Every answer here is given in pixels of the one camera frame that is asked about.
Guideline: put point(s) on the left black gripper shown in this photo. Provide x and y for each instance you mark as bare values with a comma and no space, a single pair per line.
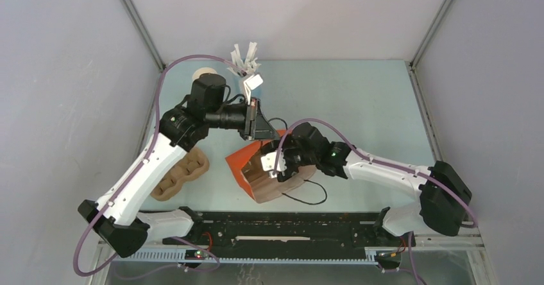
256,126

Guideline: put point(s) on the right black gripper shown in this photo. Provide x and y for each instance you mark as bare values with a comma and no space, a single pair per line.
288,142

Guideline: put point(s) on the orange paper bag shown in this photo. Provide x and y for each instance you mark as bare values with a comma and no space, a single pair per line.
263,180

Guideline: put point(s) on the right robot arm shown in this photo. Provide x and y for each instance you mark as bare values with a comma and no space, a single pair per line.
440,196

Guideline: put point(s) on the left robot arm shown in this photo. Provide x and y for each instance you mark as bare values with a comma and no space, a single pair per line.
116,216

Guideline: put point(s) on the white stirrer packets bundle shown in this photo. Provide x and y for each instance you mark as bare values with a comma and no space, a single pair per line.
244,65

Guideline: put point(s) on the stack of paper cups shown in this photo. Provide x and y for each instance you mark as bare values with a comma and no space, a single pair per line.
203,71

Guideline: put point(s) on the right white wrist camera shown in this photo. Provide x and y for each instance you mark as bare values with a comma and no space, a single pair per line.
273,163

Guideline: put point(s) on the black metal base rail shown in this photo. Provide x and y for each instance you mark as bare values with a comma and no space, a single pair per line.
297,238

